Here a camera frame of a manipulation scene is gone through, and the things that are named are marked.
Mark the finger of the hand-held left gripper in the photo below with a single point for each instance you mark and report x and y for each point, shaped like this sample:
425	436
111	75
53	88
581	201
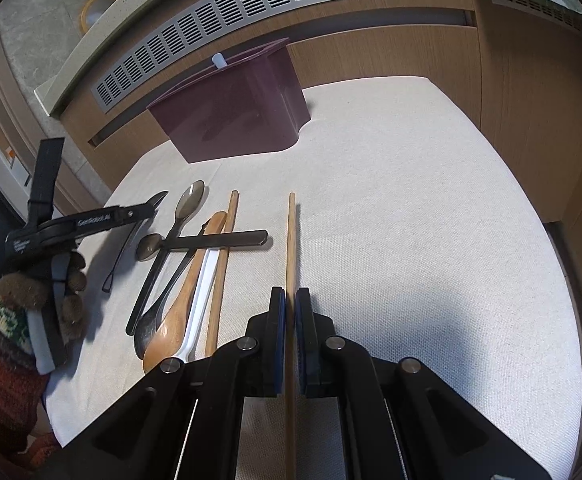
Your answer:
106	216

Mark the wooden chopstick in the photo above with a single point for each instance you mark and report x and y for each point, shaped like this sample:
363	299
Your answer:
219	285
289	240

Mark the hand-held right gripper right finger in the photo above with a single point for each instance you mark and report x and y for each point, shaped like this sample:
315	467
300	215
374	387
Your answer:
302	340

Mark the dark metal spoon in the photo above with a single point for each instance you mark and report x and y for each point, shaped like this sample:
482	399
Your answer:
147	332

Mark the white plastic spoon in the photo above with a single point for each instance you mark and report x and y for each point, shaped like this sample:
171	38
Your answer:
203	285

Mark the person's left hand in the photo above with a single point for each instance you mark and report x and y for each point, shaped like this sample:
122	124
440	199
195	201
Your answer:
74	310

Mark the speckled stone countertop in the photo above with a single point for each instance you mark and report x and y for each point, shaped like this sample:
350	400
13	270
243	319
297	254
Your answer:
121	15

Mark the wooden spoon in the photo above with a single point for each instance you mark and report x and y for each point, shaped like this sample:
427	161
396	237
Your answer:
171	330

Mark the small grey vent grille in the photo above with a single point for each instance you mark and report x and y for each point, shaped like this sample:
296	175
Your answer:
536	7

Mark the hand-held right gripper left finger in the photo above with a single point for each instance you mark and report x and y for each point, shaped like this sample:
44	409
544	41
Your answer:
278	340

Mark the wooden cabinet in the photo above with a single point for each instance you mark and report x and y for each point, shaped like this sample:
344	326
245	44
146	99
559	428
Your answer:
421	45

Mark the thin black rod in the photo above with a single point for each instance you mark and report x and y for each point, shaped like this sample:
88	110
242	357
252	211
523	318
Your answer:
121	260

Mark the silver metal spoon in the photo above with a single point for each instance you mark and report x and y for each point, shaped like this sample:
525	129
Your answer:
191	200

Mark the purple utensil holder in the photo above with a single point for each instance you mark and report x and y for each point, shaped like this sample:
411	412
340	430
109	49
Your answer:
231	110

